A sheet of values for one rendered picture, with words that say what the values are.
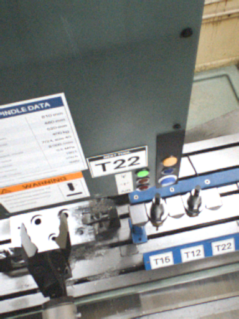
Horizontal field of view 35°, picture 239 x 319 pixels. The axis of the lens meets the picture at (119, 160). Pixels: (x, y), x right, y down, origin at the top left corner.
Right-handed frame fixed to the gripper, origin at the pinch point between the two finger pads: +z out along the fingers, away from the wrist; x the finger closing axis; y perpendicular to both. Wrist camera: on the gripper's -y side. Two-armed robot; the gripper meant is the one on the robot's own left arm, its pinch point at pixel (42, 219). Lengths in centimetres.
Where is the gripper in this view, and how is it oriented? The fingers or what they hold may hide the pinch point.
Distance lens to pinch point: 93.9
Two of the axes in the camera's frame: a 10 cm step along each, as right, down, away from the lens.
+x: 9.7, -2.5, 0.5
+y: 0.7, 4.4, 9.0
